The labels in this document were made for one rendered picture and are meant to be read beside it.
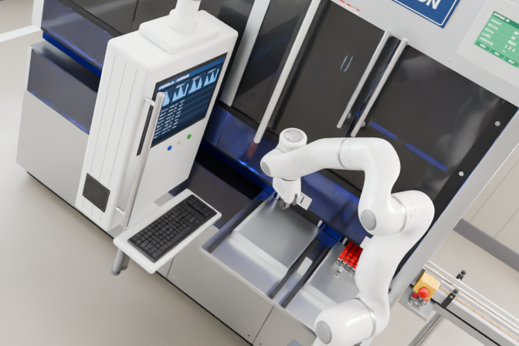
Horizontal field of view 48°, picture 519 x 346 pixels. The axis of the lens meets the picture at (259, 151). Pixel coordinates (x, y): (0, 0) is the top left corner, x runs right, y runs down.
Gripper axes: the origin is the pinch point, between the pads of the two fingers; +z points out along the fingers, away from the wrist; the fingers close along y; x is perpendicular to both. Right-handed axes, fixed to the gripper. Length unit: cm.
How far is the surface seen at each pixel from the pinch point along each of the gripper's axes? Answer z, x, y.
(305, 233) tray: 39.8, 19.8, -8.3
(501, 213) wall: 156, 213, -18
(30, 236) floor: 97, -74, -113
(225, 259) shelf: 28.2, -19.2, -7.3
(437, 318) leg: 64, 55, 42
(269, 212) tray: 36.2, 11.2, -22.9
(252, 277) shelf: 30.5, -14.0, 3.5
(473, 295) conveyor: 50, 66, 47
